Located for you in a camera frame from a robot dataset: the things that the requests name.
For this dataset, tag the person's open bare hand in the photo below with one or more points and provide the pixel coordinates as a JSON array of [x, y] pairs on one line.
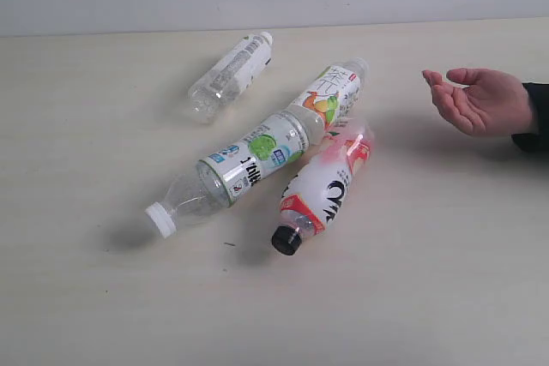
[[481, 102]]

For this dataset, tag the pink white bottle black cap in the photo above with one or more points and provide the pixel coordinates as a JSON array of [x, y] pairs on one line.
[[312, 199]]

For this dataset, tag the clear bottle white grey label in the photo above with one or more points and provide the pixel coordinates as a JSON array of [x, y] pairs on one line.
[[230, 76]]

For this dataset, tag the clear bottle green lime label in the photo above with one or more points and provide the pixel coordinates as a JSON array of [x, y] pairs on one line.
[[220, 179]]

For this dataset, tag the tea bottle fruit label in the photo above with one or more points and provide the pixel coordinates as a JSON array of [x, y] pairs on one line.
[[329, 97]]

